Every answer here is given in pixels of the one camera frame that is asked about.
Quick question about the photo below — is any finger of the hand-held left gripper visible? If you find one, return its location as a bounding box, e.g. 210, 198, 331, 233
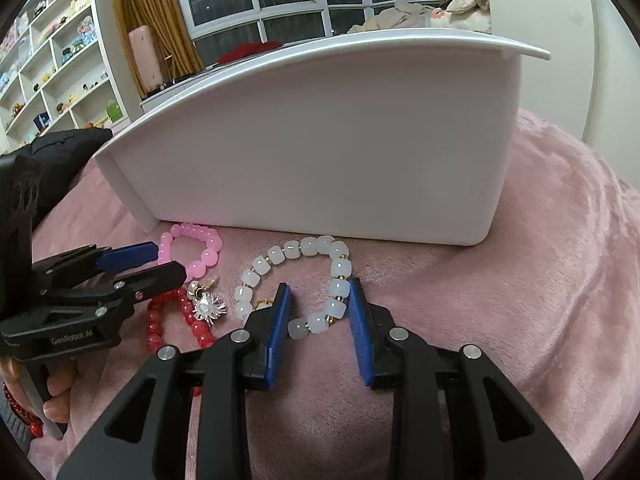
39, 260, 187, 322
32, 241, 160, 286

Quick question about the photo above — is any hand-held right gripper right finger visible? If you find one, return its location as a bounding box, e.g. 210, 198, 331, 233
348, 278, 583, 480

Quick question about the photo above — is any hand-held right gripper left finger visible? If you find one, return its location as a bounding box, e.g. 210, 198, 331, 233
65, 282, 293, 480

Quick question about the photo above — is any white bead bracelet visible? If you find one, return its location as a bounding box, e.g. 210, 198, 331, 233
234, 235, 351, 338

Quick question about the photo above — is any white storage box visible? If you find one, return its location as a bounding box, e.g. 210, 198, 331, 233
92, 30, 551, 248

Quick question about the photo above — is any person's left hand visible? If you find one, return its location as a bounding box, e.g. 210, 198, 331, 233
41, 359, 79, 423

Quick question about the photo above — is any gold earring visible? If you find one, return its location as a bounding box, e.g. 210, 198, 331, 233
187, 275, 221, 296

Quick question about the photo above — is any silver spiky brooch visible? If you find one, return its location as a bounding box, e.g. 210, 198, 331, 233
192, 294, 228, 322

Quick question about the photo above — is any black cloth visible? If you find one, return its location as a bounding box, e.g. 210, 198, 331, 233
30, 127, 113, 231

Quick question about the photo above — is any pink plush blanket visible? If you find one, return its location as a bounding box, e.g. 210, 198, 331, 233
25, 105, 636, 480

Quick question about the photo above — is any white shelf unit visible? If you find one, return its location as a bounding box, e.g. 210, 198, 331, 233
0, 0, 132, 156

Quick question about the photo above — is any pink suitcase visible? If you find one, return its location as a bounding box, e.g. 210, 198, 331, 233
129, 25, 166, 98

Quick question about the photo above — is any red cloth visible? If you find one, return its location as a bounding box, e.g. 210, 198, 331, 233
217, 40, 283, 66

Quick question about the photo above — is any beige cloth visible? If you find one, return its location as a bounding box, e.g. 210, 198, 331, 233
347, 2, 441, 36

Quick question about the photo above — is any beige plush toy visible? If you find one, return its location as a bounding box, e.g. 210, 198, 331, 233
445, 0, 493, 33

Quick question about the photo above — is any pink bead bracelet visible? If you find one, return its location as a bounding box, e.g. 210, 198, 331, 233
157, 222, 224, 283

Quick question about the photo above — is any red bead wrist bracelet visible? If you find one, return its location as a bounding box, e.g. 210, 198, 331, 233
2, 380, 43, 438

